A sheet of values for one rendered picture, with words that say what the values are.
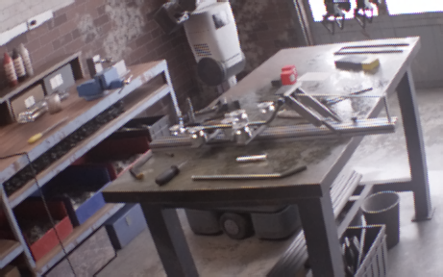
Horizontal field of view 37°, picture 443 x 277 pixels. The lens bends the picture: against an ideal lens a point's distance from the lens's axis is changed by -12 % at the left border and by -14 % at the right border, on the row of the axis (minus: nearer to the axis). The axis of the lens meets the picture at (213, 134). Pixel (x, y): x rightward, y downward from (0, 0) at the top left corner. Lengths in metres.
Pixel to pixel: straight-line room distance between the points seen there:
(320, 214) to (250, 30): 3.65
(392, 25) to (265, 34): 1.07
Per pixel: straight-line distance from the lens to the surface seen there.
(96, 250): 3.91
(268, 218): 3.62
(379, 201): 3.38
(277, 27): 5.59
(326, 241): 2.21
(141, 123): 4.59
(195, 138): 2.40
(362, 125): 2.24
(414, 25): 5.29
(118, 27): 5.39
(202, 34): 3.59
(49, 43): 4.79
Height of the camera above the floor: 1.67
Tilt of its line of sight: 18 degrees down
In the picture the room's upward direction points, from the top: 16 degrees counter-clockwise
